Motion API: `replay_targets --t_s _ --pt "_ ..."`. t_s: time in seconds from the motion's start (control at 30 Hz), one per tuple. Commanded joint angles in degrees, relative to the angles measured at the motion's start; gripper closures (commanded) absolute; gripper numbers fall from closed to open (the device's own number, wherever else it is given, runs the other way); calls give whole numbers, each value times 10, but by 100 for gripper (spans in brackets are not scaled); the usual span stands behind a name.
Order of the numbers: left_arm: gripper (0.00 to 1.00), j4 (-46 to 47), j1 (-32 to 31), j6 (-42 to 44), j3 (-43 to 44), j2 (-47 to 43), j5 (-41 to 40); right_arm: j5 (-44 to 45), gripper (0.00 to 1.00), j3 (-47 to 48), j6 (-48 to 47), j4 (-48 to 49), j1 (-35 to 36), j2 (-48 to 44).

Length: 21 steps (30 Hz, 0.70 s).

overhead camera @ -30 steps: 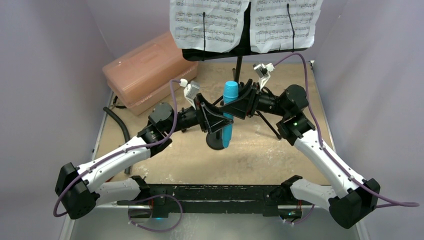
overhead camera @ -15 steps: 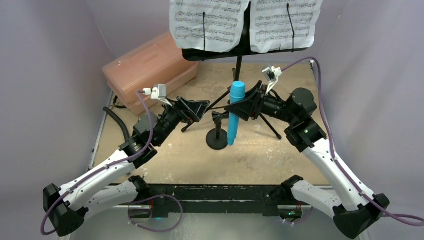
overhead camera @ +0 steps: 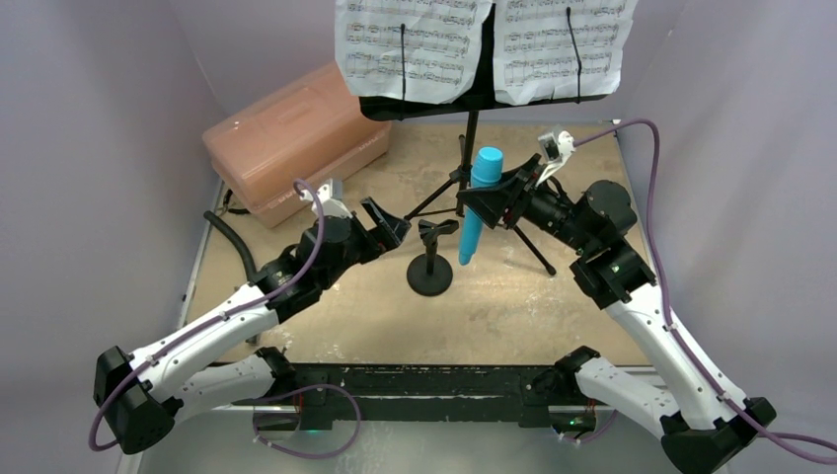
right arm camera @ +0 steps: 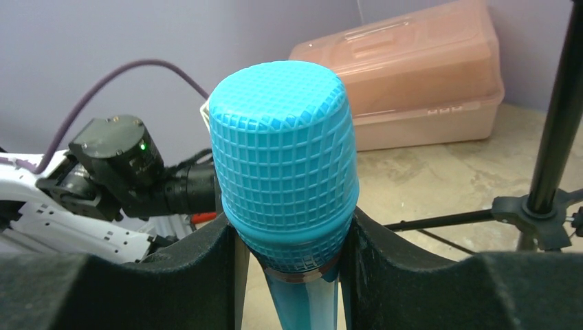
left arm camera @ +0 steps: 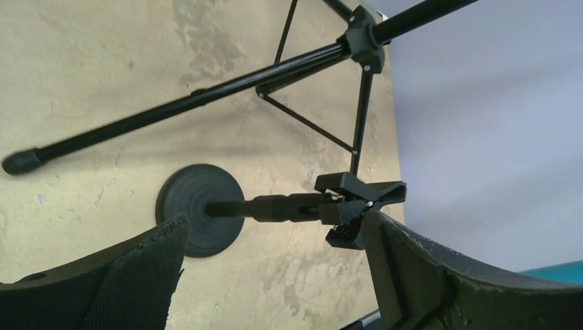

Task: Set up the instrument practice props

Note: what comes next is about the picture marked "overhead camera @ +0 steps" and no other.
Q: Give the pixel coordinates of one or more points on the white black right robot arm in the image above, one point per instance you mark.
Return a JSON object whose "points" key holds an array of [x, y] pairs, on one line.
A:
{"points": [[701, 419]]}

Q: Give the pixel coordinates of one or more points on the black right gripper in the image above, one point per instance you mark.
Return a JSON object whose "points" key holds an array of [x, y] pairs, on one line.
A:
{"points": [[515, 198]]}

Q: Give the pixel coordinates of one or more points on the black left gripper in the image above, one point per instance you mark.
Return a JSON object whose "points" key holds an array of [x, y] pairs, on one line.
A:
{"points": [[393, 228]]}

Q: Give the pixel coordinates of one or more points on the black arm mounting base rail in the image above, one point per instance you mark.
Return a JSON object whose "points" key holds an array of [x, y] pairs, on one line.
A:
{"points": [[529, 396]]}

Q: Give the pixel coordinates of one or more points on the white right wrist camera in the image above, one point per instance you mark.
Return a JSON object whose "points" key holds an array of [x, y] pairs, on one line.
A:
{"points": [[557, 145]]}

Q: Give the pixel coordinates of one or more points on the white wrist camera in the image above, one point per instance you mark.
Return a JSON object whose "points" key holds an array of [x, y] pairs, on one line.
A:
{"points": [[557, 145], [329, 195]]}

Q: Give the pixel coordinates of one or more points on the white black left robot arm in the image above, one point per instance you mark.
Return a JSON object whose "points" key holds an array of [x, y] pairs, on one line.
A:
{"points": [[141, 395]]}

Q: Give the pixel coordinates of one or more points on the black microphone desk stand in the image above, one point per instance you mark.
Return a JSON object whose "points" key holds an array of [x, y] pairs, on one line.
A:
{"points": [[430, 274]]}

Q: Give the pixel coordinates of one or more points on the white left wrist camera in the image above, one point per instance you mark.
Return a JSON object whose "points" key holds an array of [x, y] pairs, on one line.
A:
{"points": [[329, 195]]}

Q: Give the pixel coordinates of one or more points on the black folding music stand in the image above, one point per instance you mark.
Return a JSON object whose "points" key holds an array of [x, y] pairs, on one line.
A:
{"points": [[478, 98]]}

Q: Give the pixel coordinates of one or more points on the pink translucent plastic case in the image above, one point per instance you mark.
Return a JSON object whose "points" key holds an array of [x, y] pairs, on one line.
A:
{"points": [[311, 129]]}

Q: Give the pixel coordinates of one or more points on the sheet music page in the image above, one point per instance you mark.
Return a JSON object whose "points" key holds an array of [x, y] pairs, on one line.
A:
{"points": [[559, 49], [422, 51]]}

